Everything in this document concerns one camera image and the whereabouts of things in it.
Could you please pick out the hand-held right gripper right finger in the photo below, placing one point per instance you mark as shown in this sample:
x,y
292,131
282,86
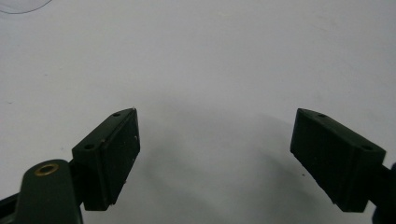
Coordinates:
x,y
336,158

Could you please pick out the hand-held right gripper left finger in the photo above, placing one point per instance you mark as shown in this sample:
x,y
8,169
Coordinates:
x,y
107,161

